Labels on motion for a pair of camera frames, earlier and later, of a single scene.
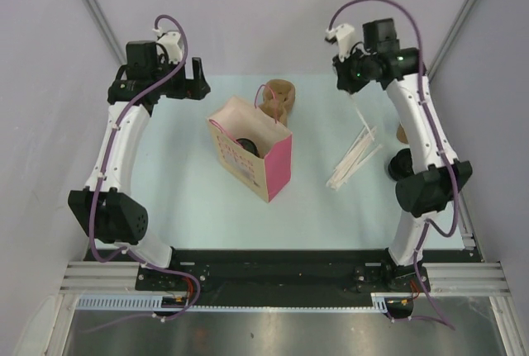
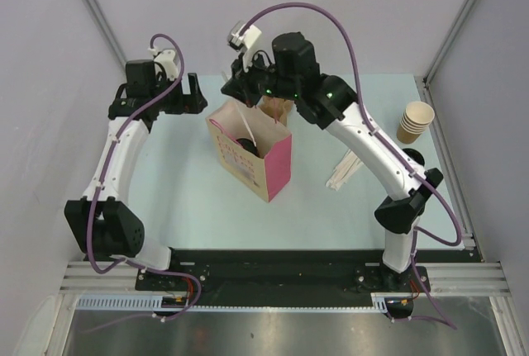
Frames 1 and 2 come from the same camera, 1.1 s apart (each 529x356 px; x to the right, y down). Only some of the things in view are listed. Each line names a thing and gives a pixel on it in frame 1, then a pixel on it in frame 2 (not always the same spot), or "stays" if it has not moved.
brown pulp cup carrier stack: x=278 y=98 stays
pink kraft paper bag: x=252 y=146 stays
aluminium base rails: x=487 y=278 stays
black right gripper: x=344 y=82 -> x=240 y=85
